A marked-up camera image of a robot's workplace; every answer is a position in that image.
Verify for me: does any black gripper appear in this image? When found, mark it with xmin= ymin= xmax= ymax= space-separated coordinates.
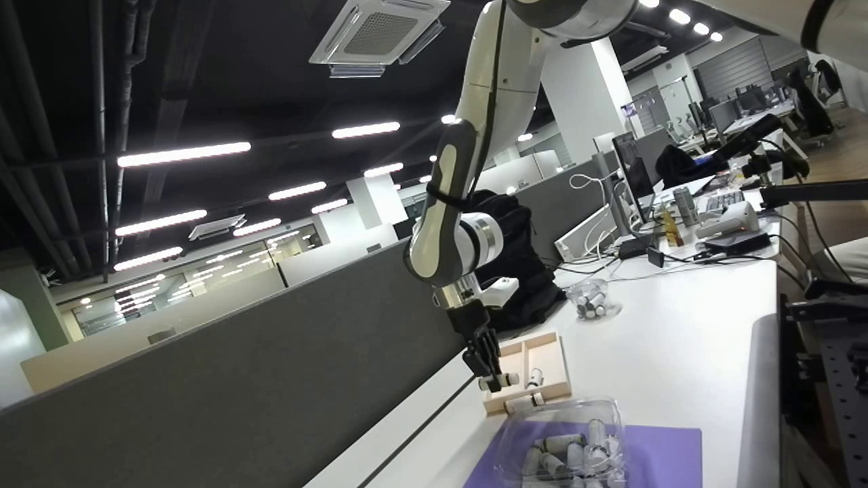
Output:
xmin=440 ymin=284 xmax=506 ymax=397

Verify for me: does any wooden two-compartment tray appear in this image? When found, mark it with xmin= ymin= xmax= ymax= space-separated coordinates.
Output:
xmin=483 ymin=329 xmax=577 ymax=421

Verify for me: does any clear plastic container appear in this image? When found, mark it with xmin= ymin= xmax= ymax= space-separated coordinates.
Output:
xmin=500 ymin=398 xmax=631 ymax=488

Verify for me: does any black backpack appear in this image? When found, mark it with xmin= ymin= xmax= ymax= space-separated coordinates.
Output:
xmin=470 ymin=187 xmax=570 ymax=333

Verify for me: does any purple mat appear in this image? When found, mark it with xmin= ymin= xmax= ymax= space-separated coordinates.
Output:
xmin=460 ymin=417 xmax=706 ymax=488

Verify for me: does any ceiling tube light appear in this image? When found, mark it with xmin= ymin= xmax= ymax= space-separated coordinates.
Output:
xmin=361 ymin=160 xmax=410 ymax=181
xmin=114 ymin=138 xmax=255 ymax=171
xmin=329 ymin=119 xmax=405 ymax=143
xmin=265 ymin=180 xmax=330 ymax=207
xmin=112 ymin=244 xmax=188 ymax=274
xmin=112 ymin=207 xmax=211 ymax=241
xmin=231 ymin=214 xmax=288 ymax=241
xmin=310 ymin=196 xmax=353 ymax=218

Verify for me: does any black computer monitor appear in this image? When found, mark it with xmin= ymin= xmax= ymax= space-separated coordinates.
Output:
xmin=611 ymin=130 xmax=660 ymax=230

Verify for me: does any grey desk partition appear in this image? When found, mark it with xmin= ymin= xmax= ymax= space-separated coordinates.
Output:
xmin=0 ymin=236 xmax=483 ymax=488

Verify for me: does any grey desk cup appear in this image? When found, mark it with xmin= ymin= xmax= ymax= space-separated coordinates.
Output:
xmin=676 ymin=186 xmax=706 ymax=234

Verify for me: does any flat black desk device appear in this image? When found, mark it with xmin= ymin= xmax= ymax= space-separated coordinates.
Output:
xmin=703 ymin=229 xmax=774 ymax=257

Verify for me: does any white square pillar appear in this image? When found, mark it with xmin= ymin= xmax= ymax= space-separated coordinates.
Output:
xmin=539 ymin=35 xmax=638 ymax=171

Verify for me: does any white desk device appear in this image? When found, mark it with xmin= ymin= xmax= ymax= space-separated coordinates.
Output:
xmin=710 ymin=199 xmax=764 ymax=244

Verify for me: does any ceiling air conditioner cassette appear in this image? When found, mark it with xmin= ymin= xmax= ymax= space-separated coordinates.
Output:
xmin=310 ymin=0 xmax=453 ymax=82

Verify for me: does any black perforated breadboard table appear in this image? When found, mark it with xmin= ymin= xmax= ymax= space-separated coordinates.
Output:
xmin=783 ymin=297 xmax=868 ymax=488

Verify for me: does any black office chair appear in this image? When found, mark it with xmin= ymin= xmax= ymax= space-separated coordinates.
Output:
xmin=788 ymin=64 xmax=840 ymax=141

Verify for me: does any green pillar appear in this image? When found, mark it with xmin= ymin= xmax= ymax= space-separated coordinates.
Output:
xmin=0 ymin=264 xmax=72 ymax=358

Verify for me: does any white box with cable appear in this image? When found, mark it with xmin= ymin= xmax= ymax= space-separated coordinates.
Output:
xmin=551 ymin=204 xmax=634 ymax=270

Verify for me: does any black desk cable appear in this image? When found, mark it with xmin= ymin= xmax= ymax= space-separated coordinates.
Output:
xmin=620 ymin=241 xmax=780 ymax=284

